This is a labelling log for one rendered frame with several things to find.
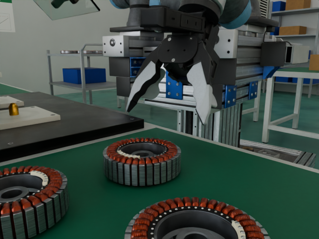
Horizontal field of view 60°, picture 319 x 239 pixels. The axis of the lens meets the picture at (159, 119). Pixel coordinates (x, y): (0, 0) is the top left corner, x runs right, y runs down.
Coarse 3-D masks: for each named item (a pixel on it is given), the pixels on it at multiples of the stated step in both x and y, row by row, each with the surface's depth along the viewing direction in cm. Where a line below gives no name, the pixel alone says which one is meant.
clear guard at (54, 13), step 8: (40, 0) 69; (48, 0) 67; (56, 0) 65; (64, 0) 63; (72, 0) 61; (80, 0) 59; (88, 0) 57; (48, 8) 70; (56, 8) 68; (64, 8) 66; (72, 8) 64; (80, 8) 62; (88, 8) 60; (96, 8) 58; (48, 16) 74; (56, 16) 72; (64, 16) 69; (72, 16) 67
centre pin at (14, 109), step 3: (9, 105) 62; (12, 105) 62; (15, 105) 62; (9, 108) 62; (12, 108) 62; (15, 108) 62; (18, 108) 63; (9, 111) 62; (12, 111) 62; (15, 111) 62; (18, 111) 63; (9, 114) 62; (12, 114) 62; (15, 114) 62; (18, 114) 63
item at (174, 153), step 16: (112, 144) 41; (128, 144) 42; (144, 144) 43; (160, 144) 42; (112, 160) 36; (128, 160) 35; (144, 160) 35; (160, 160) 36; (176, 160) 37; (112, 176) 37; (128, 176) 35; (144, 176) 35; (160, 176) 36
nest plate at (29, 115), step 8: (0, 112) 65; (8, 112) 65; (24, 112) 65; (32, 112) 65; (40, 112) 65; (48, 112) 65; (0, 120) 58; (8, 120) 58; (16, 120) 58; (24, 120) 58; (32, 120) 59; (40, 120) 60; (48, 120) 61; (0, 128) 55; (8, 128) 56
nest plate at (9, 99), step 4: (4, 96) 89; (8, 96) 89; (0, 100) 82; (4, 100) 82; (8, 100) 82; (12, 100) 82; (16, 100) 82; (0, 104) 76; (4, 104) 77; (8, 104) 77; (20, 104) 80; (0, 108) 76
